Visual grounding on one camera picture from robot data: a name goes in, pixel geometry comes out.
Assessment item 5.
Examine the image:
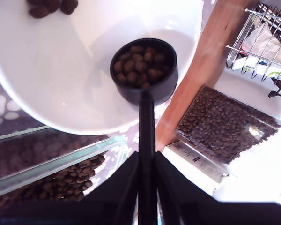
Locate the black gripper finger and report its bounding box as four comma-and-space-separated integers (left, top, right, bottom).
83, 152, 140, 206
155, 151, 216, 206

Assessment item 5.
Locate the black plastic measuring scoop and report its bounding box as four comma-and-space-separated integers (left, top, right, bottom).
109, 38, 179, 225

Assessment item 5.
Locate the brown cat kibble portion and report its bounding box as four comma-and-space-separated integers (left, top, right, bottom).
27, 0, 173, 89

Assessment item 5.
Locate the brown cat kibble heap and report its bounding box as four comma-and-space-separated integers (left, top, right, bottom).
0, 135, 107, 210

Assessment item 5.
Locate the white paw-print ceramic cat bowl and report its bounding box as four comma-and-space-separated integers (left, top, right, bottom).
0, 0, 203, 136

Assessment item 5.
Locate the clear glass rectangular dish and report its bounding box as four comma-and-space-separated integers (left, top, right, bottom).
0, 125, 127, 205

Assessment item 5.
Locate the dark brown stored kibble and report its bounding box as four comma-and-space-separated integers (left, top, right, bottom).
177, 86, 281, 165

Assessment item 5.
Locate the purple paw-print tablecloth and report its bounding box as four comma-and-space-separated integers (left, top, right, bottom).
0, 67, 171, 188

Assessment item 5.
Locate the white green-print sachet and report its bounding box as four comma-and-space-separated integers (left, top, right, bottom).
233, 57, 281, 82

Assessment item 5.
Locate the plain white sachet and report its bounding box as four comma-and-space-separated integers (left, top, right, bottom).
242, 22, 281, 60

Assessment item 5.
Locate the black strap clip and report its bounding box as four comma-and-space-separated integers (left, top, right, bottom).
268, 78, 281, 104

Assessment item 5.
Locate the chrome wire basket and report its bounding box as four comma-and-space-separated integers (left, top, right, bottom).
225, 1, 281, 82

